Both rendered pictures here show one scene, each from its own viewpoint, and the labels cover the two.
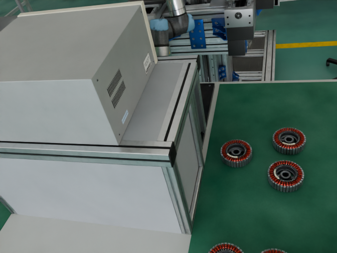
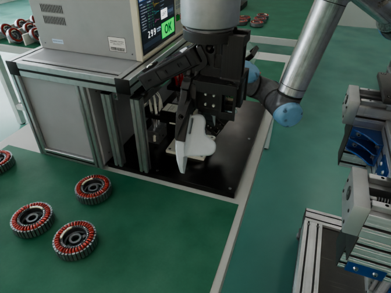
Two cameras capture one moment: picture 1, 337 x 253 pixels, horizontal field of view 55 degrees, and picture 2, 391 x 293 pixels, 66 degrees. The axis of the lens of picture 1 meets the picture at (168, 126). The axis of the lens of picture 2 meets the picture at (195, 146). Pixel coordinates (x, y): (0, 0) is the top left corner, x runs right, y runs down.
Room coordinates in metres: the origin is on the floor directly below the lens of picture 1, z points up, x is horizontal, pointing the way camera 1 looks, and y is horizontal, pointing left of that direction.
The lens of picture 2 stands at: (1.07, -0.93, 1.46)
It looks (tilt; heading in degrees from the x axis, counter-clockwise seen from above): 36 degrees down; 87
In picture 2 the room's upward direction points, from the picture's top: straight up
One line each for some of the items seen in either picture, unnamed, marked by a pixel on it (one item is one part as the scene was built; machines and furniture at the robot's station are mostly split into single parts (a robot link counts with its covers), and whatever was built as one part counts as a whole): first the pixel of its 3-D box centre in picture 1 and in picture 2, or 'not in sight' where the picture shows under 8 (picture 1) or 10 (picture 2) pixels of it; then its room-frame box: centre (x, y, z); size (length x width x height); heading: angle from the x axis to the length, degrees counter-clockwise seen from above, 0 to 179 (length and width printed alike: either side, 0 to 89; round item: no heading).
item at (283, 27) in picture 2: not in sight; (253, 46); (1.88, 2.39, 0.38); 1.85 x 1.10 x 0.75; 67
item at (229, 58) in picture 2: not in sight; (213, 71); (1.12, -0.53, 1.29); 0.09 x 0.08 x 0.12; 156
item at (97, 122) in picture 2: not in sight; (143, 87); (0.91, 0.22, 0.92); 0.66 x 0.01 x 0.30; 67
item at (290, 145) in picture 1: (288, 140); (75, 239); (0.77, -0.41, 0.77); 0.11 x 0.11 x 0.04
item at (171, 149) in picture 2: not in sight; (191, 143); (1.10, 0.01, 0.78); 0.15 x 0.15 x 0.01; 67
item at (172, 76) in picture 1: (82, 103); (123, 43); (0.85, 0.24, 1.09); 0.68 x 0.44 x 0.05; 67
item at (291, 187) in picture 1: (285, 175); (32, 219); (0.63, -0.33, 0.77); 0.11 x 0.11 x 0.04
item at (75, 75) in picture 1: (63, 70); (120, 7); (0.86, 0.26, 1.22); 0.44 x 0.39 x 0.20; 67
